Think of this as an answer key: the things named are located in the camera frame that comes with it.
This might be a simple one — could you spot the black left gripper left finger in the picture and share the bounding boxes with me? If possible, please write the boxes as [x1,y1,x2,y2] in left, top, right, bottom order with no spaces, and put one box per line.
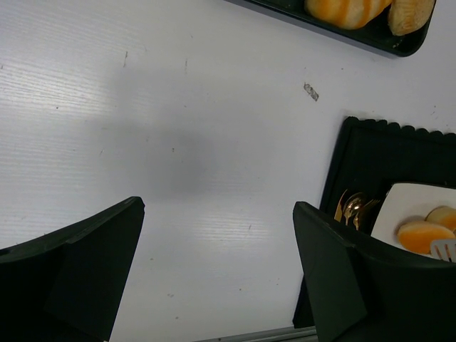
[1,197,145,341]

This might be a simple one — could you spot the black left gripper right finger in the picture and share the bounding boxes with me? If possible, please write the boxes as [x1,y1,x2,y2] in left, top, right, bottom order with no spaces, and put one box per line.
[293,202,455,341]

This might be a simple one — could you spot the orange bun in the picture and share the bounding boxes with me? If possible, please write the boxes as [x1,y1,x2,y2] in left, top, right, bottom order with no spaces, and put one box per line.
[396,221,455,254]

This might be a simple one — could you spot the metal tongs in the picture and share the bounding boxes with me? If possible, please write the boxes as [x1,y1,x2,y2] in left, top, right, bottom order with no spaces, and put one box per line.
[430,239,456,263]

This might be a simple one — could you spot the orange bagel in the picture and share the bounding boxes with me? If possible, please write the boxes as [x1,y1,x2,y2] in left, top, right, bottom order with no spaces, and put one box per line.
[425,206,456,232]

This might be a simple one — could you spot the striped orange bread roll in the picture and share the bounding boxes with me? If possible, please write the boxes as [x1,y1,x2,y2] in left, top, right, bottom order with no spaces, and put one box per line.
[304,0,391,30]

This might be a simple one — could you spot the white square plate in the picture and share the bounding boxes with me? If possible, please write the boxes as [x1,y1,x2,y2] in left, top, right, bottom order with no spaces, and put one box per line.
[371,183,455,249]

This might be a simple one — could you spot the black placemat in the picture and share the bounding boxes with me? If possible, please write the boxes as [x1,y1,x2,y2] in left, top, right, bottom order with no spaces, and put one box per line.
[291,116,456,329]

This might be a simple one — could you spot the small clear wrapper scrap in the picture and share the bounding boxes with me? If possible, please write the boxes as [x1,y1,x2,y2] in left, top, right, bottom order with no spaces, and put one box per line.
[303,83,319,102]

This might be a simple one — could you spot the black baking tray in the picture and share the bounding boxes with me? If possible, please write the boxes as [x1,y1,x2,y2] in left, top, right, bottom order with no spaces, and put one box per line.
[232,1,431,58]

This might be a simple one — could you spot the round tan bun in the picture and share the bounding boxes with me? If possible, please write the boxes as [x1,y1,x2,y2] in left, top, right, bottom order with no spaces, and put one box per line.
[388,0,436,36]

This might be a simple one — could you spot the aluminium rail front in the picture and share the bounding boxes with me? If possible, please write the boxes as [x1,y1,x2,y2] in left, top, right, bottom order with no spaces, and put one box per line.
[200,326,318,342]

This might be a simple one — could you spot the gold knife green handle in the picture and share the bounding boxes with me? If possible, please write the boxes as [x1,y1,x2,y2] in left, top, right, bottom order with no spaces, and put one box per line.
[334,190,347,222]

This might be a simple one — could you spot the gold spoon green handle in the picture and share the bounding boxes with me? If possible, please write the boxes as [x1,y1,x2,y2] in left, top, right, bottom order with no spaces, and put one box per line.
[342,192,367,226]

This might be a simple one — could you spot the gold fork green handle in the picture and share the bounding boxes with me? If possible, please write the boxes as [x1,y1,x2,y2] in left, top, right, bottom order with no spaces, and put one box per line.
[358,199,380,217]

